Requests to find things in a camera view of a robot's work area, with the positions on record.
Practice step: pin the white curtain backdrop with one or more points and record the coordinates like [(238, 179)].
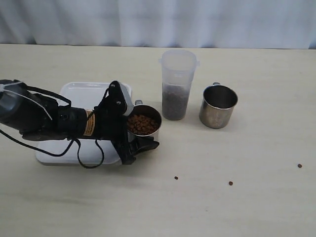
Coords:
[(284, 24)]

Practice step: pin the clear plastic tall container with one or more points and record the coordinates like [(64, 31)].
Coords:
[(178, 68)]

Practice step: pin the white plastic tray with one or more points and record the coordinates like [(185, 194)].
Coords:
[(84, 95)]

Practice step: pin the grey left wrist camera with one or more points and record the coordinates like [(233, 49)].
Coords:
[(119, 101)]

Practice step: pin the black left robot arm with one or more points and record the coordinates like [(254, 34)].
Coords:
[(41, 115)]

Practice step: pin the steel mug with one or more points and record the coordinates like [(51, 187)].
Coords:
[(144, 121), (217, 106)]

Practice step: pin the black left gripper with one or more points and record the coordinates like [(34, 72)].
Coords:
[(114, 129)]

